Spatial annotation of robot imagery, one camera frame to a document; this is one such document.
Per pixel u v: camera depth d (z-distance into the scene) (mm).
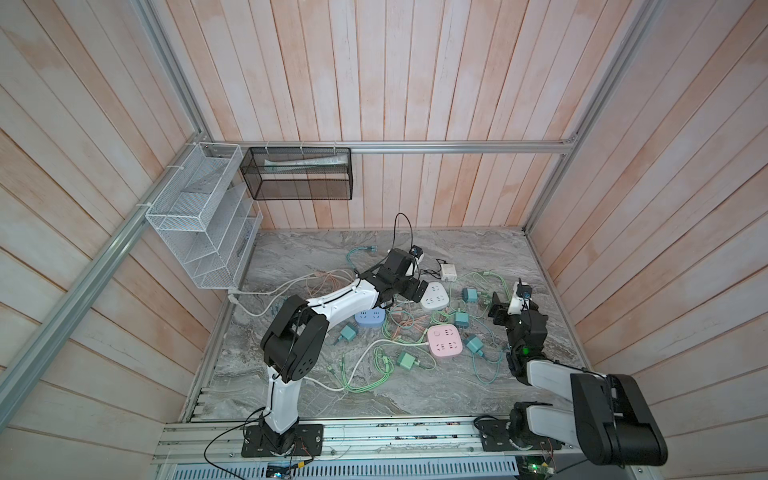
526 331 659
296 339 497
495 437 731
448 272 1040
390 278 710
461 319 937
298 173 1046
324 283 976
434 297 981
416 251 810
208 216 731
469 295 981
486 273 1071
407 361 850
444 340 883
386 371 840
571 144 928
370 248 1135
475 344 877
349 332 902
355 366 854
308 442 720
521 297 743
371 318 928
